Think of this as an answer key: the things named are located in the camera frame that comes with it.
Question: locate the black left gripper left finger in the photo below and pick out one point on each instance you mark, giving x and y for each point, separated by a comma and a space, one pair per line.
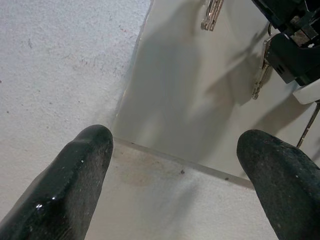
62, 190

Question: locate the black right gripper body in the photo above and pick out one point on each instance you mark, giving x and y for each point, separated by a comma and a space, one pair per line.
295, 60

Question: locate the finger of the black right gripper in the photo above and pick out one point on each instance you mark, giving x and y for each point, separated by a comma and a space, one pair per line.
280, 11

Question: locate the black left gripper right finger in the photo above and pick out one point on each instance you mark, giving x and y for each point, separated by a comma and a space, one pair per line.
287, 190

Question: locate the glossy white key hook panel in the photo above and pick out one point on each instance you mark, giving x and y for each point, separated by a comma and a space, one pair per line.
175, 100

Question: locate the thin metal rod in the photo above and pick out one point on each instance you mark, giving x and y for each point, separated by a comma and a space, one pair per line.
306, 127

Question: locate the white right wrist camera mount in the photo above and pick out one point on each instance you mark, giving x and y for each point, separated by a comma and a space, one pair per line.
308, 93

